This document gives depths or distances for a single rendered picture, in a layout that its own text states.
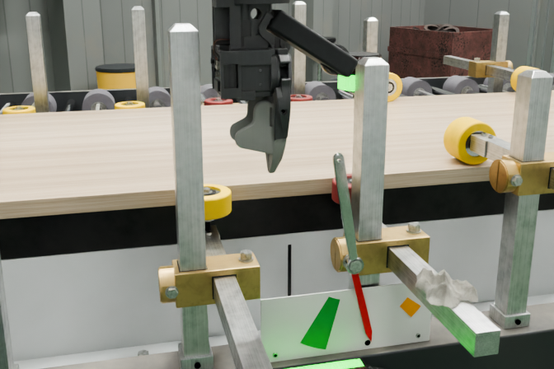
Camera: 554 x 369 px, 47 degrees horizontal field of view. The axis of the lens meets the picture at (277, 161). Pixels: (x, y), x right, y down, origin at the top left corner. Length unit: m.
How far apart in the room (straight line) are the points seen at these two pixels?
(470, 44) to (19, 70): 4.51
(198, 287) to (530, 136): 0.52
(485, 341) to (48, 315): 0.70
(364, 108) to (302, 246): 0.36
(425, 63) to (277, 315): 6.57
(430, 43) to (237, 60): 6.65
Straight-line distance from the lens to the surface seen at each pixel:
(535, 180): 1.01
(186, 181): 0.83
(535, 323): 1.13
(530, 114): 0.99
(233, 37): 0.73
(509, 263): 1.06
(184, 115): 0.81
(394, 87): 1.82
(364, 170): 0.89
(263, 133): 0.75
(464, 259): 1.28
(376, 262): 0.93
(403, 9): 8.61
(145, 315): 1.15
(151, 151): 1.29
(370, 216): 0.91
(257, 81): 0.72
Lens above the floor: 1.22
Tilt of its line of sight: 16 degrees down
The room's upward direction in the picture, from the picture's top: straight up
